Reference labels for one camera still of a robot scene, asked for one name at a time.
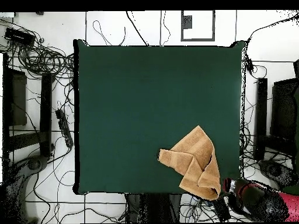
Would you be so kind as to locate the orange terry towel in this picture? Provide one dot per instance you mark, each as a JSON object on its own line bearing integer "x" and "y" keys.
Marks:
{"x": 196, "y": 149}

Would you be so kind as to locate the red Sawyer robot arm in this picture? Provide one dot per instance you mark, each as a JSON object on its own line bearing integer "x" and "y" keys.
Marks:
{"x": 261, "y": 200}

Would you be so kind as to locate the dark flat panel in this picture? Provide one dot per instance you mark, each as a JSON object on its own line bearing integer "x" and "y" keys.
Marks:
{"x": 18, "y": 98}
{"x": 283, "y": 109}

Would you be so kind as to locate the black power strip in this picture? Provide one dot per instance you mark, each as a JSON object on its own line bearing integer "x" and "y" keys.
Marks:
{"x": 220, "y": 210}
{"x": 64, "y": 128}

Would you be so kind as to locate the dark grey stand foot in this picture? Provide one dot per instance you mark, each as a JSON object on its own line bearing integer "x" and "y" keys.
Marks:
{"x": 275, "y": 171}
{"x": 36, "y": 163}

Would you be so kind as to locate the dark green table cloth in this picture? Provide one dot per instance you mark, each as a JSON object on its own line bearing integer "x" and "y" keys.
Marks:
{"x": 105, "y": 81}

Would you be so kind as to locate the small dark grey plate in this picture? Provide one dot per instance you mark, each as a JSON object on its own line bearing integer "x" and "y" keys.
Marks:
{"x": 187, "y": 21}

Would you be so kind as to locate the black rectangular device box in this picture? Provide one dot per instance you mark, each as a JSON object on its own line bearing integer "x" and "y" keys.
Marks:
{"x": 19, "y": 36}

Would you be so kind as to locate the black upright stand post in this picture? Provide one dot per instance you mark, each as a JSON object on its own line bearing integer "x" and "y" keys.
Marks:
{"x": 261, "y": 116}
{"x": 46, "y": 112}

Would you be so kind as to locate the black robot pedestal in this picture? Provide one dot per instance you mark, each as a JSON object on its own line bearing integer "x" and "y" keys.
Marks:
{"x": 134, "y": 207}

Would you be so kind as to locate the grey square floor frame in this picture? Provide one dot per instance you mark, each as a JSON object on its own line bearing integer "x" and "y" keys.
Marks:
{"x": 213, "y": 25}

